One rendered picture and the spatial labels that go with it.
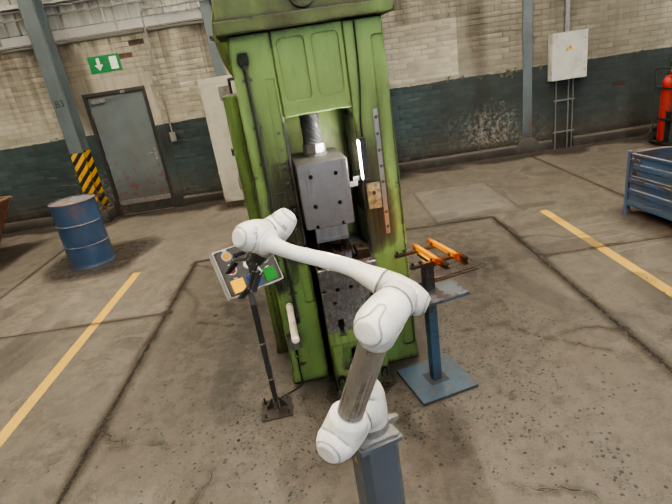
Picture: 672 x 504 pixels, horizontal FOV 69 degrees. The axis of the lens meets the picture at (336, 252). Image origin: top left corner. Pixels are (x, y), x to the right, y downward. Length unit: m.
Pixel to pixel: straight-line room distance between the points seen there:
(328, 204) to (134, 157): 6.83
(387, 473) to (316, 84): 2.07
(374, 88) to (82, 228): 4.94
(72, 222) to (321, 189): 4.69
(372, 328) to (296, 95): 1.79
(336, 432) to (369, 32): 2.14
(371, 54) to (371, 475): 2.21
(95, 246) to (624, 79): 8.98
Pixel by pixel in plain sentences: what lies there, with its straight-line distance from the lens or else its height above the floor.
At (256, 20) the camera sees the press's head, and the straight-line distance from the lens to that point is 2.89.
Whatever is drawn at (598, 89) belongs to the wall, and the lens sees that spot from 10.12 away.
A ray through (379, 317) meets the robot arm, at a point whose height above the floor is 1.37.
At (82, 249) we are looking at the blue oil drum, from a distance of 7.17.
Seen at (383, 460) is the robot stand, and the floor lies 0.51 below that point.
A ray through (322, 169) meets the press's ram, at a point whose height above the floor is 1.52.
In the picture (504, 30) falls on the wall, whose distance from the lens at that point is 9.35.
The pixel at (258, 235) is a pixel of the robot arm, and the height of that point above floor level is 1.58.
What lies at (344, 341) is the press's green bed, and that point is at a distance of 3.25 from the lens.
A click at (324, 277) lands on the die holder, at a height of 0.87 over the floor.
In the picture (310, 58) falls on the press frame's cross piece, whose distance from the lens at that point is 2.96.
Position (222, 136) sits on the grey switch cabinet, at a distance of 8.33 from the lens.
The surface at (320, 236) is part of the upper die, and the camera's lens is 2.98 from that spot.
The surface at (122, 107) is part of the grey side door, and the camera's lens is 9.38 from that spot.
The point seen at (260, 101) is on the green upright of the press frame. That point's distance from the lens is 2.94.
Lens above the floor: 2.11
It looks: 22 degrees down
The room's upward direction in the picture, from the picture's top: 9 degrees counter-clockwise
